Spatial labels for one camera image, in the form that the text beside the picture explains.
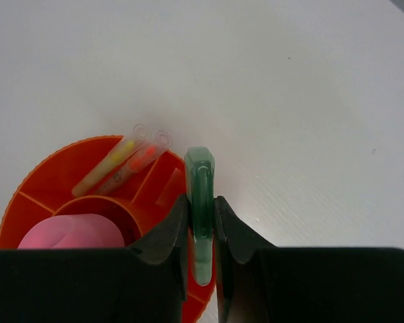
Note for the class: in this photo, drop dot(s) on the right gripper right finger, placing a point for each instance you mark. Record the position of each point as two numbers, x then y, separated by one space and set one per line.
260 282

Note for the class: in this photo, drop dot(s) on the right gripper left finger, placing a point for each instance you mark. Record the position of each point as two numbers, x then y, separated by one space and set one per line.
144 282

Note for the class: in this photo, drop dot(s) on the pink capped clear tube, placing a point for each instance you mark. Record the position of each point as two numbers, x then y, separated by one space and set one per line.
73 231

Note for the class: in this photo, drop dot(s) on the green highlighter pen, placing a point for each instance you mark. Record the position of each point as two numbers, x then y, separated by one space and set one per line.
199 174

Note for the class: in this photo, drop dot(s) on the red thin pen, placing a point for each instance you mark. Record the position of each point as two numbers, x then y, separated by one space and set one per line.
144 156

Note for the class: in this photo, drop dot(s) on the yellow thin pen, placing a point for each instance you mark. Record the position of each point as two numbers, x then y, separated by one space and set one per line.
124 149

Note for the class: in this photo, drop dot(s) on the orange round divided container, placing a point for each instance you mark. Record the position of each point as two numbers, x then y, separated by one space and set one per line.
135 208

